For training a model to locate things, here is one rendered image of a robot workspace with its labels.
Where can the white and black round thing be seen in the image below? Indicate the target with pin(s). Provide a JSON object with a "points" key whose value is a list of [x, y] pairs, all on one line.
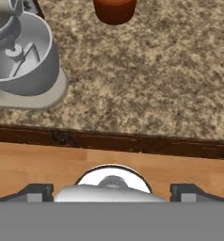
{"points": [[95, 192]]}

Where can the brown round jar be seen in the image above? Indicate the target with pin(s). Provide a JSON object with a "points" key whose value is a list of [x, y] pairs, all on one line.
{"points": [[114, 12]]}

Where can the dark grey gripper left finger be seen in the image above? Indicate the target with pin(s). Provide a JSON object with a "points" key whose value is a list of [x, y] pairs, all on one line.
{"points": [[38, 190]]}

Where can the white stand mixer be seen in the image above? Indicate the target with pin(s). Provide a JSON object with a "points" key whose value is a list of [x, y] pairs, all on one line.
{"points": [[26, 67]]}

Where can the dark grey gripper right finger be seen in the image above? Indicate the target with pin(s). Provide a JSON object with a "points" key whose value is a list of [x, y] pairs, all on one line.
{"points": [[183, 190]]}

